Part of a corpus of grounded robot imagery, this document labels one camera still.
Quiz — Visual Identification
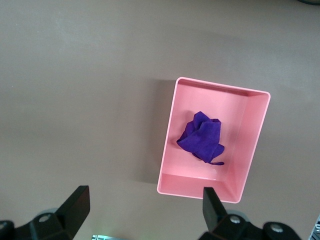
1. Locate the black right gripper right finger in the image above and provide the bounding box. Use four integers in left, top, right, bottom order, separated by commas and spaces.
201, 186, 301, 240

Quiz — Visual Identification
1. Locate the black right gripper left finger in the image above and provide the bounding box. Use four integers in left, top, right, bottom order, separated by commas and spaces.
0, 185, 91, 240

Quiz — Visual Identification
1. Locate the purple cloth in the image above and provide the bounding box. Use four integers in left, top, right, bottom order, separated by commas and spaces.
175, 110, 225, 166

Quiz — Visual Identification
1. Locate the pink plastic bin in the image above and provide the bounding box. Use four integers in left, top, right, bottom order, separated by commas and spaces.
156, 76, 272, 204

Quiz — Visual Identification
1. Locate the aluminium frame corner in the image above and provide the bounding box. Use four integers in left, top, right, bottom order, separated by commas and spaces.
308, 215, 320, 240

